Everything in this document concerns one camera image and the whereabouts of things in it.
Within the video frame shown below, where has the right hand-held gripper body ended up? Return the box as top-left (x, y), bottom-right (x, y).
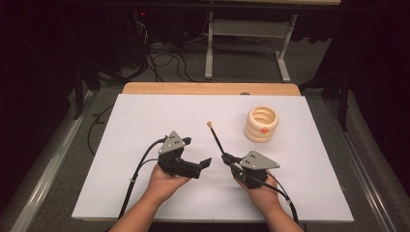
top-left (236, 150), bottom-right (280, 190)

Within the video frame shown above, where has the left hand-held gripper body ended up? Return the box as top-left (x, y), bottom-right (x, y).
top-left (157, 130), bottom-right (202, 180)

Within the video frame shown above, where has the thin dark-handled paint brush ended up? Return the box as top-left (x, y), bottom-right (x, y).
top-left (206, 121), bottom-right (226, 158)

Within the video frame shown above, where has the cream ringed brush holder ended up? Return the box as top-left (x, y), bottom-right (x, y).
top-left (244, 105), bottom-right (279, 144)

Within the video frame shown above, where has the person's right hand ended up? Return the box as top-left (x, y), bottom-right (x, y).
top-left (234, 175), bottom-right (284, 216)

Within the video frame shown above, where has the person's left hand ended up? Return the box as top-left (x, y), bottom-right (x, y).
top-left (141, 163), bottom-right (192, 207)

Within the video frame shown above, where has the white board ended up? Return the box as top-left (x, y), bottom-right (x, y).
top-left (71, 93), bottom-right (355, 223)

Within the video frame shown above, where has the wooden table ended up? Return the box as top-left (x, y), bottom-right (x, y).
top-left (122, 81), bottom-right (302, 97)

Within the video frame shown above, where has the black stand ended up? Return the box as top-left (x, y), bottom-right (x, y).
top-left (299, 69), bottom-right (351, 131)
top-left (72, 61), bottom-right (101, 120)

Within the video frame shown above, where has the left hand-held gripper cable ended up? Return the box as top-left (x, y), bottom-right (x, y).
top-left (117, 136), bottom-right (168, 220)

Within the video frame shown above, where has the hand-held gripper cable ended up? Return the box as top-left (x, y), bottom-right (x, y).
top-left (117, 136), bottom-right (168, 220)
top-left (250, 172), bottom-right (300, 225)

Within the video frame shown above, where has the right hand-held gripper cable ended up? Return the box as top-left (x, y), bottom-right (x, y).
top-left (250, 172), bottom-right (300, 225)

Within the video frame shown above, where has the black floor cable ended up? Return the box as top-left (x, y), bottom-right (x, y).
top-left (87, 102), bottom-right (115, 158)

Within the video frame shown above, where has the tangle of black floor cables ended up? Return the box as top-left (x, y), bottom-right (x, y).
top-left (129, 9), bottom-right (214, 83)

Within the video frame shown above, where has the metal floor rail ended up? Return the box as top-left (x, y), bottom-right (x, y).
top-left (9, 93), bottom-right (95, 232)
top-left (325, 100), bottom-right (410, 232)

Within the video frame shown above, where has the white metal table frame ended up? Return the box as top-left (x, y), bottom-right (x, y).
top-left (204, 0), bottom-right (342, 83)

